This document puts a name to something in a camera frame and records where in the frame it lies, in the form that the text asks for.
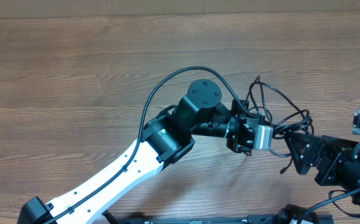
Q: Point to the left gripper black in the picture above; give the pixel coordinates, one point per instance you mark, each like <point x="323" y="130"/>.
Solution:
<point x="237" y="107"/>

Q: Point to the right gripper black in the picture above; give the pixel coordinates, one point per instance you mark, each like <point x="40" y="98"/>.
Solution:
<point x="334" y="158"/>

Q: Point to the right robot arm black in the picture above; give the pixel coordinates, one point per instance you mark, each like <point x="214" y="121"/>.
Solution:
<point x="350" y="176"/>

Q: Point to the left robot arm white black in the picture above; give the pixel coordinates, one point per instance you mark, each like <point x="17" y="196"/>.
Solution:
<point x="164" y="140"/>

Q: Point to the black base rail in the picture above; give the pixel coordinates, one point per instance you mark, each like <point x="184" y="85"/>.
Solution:
<point x="286" y="215"/>

